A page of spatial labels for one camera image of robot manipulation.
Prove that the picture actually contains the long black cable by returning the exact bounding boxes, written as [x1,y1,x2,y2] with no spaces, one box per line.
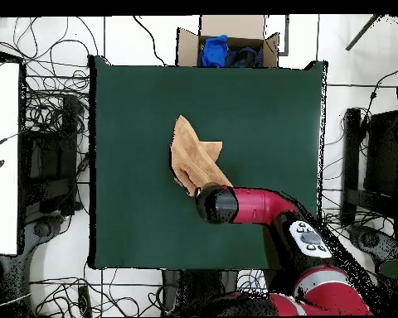
[132,15,168,66]

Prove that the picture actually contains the cardboard box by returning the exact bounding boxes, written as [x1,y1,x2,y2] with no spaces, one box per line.
[176,14,280,68]

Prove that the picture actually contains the black power strip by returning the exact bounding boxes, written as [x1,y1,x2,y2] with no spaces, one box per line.
[77,285,93,317]

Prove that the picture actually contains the black metal frame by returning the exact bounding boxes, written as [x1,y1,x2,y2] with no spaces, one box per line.
[278,14,290,56]

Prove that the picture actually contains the dark speckled chair base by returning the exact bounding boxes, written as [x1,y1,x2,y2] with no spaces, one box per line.
[347,224,398,266]

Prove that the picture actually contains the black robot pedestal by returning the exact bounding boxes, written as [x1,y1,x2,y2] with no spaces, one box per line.
[162,269,273,317]

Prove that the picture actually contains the black cable tangle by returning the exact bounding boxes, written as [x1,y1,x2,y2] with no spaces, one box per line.
[319,185,386,316]
[0,16,100,133]

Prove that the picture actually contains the black equipment rack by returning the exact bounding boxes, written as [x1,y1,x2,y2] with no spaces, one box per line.
[340,107,398,226]
[21,94,85,218]

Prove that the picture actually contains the dark navy garment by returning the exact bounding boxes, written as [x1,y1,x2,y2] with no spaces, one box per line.
[225,46,265,68]

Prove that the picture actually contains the blue garment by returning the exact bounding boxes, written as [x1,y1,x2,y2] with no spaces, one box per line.
[200,34,229,68]

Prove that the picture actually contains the dark green table cloth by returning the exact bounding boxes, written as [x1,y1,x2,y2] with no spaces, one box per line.
[88,55,328,271]

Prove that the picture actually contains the white side table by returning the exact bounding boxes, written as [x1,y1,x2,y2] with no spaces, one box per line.
[0,60,22,255]

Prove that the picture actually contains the grey round caster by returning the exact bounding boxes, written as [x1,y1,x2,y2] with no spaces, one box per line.
[32,220,54,239]

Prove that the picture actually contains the tan terry towel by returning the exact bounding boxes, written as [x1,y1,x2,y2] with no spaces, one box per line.
[168,114,234,197]

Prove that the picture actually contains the grey metal bar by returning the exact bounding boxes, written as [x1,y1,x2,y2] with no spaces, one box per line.
[345,14,386,51]

